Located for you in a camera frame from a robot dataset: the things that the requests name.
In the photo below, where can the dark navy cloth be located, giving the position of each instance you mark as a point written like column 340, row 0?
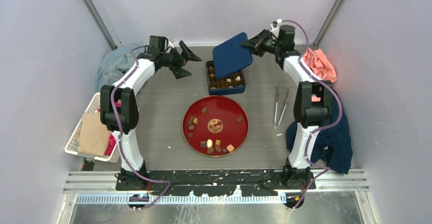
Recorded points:
column 334, row 145

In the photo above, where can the red round tray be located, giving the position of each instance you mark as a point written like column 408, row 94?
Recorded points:
column 225, row 123

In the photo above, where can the metal tongs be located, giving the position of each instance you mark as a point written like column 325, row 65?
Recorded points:
column 281, row 102

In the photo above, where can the tan cloth in basket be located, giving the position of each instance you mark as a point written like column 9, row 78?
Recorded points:
column 93, row 136

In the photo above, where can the magenta cloth in basket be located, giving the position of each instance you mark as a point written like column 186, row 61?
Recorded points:
column 111, row 145

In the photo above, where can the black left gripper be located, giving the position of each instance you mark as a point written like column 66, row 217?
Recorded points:
column 180, row 72

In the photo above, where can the blue chocolate box with dividers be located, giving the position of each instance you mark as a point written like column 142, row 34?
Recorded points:
column 219, row 86

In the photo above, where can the white perforated basket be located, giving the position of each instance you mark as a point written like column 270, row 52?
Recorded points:
column 73, row 144

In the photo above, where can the light blue cloth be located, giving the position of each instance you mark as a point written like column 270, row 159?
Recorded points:
column 116, row 64

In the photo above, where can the caramel cube chocolate bottom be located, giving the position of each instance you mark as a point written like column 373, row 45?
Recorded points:
column 230, row 148

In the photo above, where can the pink cloth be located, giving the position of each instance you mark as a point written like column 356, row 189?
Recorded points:
column 320, row 65

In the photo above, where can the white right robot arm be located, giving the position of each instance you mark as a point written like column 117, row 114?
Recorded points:
column 313, row 104

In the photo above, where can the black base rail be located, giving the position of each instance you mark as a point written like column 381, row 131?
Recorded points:
column 213, row 183

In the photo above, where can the blue box lid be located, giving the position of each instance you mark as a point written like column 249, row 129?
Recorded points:
column 230, row 56

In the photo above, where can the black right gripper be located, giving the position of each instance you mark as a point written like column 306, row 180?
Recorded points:
column 253, row 42

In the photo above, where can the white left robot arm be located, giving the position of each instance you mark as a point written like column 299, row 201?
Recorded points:
column 119, row 111

